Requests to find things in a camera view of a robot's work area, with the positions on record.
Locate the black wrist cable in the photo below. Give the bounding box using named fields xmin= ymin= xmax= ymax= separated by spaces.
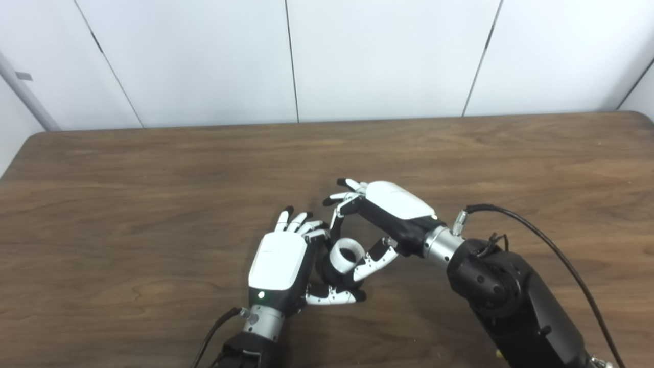
xmin=192 ymin=306 xmax=259 ymax=368
xmin=452 ymin=204 xmax=627 ymax=368

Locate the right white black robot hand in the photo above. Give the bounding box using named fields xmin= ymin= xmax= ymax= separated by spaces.
xmin=322 ymin=178 xmax=441 ymax=283

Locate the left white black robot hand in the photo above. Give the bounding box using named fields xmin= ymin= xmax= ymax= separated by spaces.
xmin=248 ymin=206 xmax=367 ymax=320

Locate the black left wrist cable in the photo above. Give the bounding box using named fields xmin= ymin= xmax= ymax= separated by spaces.
xmin=192 ymin=306 xmax=259 ymax=368

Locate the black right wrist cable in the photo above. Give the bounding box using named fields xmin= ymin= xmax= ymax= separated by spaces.
xmin=452 ymin=204 xmax=627 ymax=368

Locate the grey wall corner post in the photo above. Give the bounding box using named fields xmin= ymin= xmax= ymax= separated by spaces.
xmin=0 ymin=50 xmax=62 ymax=133

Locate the white ring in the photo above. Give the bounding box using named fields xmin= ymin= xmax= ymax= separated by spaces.
xmin=329 ymin=238 xmax=366 ymax=274

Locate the round black part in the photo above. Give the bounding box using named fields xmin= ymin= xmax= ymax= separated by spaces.
xmin=313 ymin=239 xmax=359 ymax=291

